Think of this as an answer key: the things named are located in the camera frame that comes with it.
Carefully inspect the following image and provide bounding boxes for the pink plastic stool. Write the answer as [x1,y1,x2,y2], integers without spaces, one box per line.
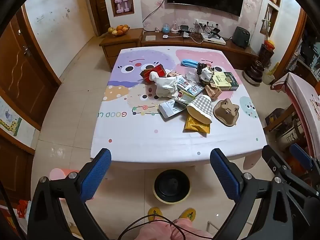
[49,168,80,180]

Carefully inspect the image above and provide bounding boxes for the checkered paper bowl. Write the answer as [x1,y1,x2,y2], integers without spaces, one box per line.
[186,95,213,124]

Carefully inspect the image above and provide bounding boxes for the black white crumpled wrapper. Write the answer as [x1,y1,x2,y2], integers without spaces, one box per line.
[201,67,215,83]

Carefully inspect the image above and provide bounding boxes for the white printed plastic package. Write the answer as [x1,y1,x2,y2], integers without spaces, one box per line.
[166,69,192,93]

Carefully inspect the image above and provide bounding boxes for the blue white small carton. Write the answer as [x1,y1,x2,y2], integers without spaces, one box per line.
[186,84,204,95]

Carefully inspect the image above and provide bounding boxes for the brown pulp tray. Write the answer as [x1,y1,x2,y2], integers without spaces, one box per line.
[213,98,240,127]

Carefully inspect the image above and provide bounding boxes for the blue face mask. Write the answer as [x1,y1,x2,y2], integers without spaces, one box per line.
[180,59,199,68]

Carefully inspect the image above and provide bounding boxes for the red cardboard box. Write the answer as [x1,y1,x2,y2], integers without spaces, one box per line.
[139,64,167,83]

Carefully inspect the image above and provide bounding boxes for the yellow slipper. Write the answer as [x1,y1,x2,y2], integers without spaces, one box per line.
[147,207,163,222]
[179,208,197,222]

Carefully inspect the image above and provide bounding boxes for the beige snack pouch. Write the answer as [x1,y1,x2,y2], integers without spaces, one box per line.
[205,85,222,99]

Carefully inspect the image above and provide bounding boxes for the pink covered side table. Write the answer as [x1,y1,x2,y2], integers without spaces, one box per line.
[271,72,320,160]

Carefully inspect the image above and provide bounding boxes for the black trash bin yellow rim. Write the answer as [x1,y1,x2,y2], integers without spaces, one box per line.
[152,169,192,205]

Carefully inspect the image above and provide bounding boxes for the bowl of fruit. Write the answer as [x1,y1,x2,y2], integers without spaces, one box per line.
[108,24,130,37]

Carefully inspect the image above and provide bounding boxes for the green white carton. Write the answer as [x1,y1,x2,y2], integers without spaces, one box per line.
[178,90,195,103]

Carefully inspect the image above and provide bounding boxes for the crumpled clear plastic wrap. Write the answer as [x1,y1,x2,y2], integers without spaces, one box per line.
[186,71,200,83]

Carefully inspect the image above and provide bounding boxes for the wooden side cabinet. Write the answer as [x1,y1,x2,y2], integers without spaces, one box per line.
[99,28,144,72]

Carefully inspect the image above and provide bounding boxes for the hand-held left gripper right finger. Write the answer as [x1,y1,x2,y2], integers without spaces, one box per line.
[210,148,293,240]

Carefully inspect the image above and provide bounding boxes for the yellow foil packet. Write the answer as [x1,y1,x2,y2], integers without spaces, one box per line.
[184,116,211,134]

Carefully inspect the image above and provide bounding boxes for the black television cable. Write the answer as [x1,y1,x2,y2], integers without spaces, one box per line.
[142,0,167,30]

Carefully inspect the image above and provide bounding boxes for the giraffe wall poster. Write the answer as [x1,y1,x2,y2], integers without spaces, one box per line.
[0,97,22,137]

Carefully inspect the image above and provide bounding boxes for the green yellow cardboard box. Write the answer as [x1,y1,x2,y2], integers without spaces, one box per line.
[211,72,239,90]

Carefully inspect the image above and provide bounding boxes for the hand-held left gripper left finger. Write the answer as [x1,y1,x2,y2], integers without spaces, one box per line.
[27,148,112,240]

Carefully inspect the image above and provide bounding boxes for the white set-top box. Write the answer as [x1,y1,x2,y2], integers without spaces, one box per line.
[204,36,227,45]

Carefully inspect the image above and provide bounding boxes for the brown ceramic stand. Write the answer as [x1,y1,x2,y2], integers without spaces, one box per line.
[244,60,266,85]

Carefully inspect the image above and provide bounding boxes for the dark cardboard box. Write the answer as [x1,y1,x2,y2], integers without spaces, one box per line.
[265,108,284,125]

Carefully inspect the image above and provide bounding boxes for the white wall power strip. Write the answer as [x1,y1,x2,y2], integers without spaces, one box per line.
[194,19,219,28]

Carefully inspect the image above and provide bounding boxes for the dark green speaker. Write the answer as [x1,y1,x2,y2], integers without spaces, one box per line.
[232,27,250,48]

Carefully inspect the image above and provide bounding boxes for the person's pink trousers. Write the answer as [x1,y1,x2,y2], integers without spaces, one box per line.
[125,217,213,240]

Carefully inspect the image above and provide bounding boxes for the thin black cable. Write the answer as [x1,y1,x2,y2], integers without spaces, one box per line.
[117,215,187,240]

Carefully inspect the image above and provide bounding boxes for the white crumpled paper bag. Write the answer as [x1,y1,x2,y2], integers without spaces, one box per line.
[149,71,179,98]

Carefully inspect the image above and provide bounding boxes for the dark tall vase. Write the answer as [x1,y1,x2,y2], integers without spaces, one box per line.
[259,40,275,68]

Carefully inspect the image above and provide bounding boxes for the wooden television stand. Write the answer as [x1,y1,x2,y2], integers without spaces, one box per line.
[141,29,259,72]

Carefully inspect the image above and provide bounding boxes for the cartoon monster printed tablecloth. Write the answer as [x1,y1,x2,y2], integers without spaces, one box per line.
[90,46,267,165]

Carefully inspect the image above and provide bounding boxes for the brown wooden door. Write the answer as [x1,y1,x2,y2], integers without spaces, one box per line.
[0,5,62,130]

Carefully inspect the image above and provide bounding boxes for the white grey flat box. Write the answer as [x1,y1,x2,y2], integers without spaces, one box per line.
[158,99,187,119]

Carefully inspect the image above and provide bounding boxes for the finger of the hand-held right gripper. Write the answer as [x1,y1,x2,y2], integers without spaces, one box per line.
[289,143,320,180]
[262,145,319,200]

